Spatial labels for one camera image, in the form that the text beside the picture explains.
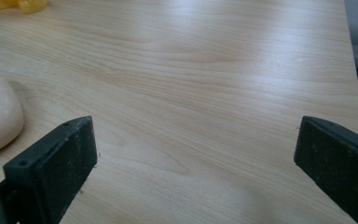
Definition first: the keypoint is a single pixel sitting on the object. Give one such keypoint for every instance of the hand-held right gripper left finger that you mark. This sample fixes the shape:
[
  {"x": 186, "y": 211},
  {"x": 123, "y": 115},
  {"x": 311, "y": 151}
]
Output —
[{"x": 56, "y": 168}]

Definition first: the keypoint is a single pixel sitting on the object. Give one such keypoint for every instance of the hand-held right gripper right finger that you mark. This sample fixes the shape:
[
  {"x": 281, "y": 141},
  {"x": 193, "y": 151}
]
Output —
[{"x": 335, "y": 161}]

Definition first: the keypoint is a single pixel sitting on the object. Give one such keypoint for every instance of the yellow translucent object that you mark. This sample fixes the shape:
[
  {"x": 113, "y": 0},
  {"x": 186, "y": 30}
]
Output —
[{"x": 21, "y": 4}]

